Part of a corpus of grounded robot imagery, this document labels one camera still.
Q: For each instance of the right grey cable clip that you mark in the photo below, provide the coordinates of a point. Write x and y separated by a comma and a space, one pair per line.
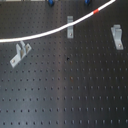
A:
117, 35

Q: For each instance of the grey cable clip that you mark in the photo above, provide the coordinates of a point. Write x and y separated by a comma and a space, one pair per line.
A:
117, 35
70, 33
22, 50

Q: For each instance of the middle grey cable clip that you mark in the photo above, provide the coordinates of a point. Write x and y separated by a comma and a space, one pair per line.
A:
70, 33

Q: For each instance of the left blue clamp knob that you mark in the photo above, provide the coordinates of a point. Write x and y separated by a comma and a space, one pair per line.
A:
51, 2

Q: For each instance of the right blue clamp knob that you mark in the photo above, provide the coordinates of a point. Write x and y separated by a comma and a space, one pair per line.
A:
87, 2

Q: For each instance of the blue clamp knob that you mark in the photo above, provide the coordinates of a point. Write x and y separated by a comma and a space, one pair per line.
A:
51, 2
87, 2

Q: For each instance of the left grey cable clip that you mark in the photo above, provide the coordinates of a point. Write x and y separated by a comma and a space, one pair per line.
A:
22, 50

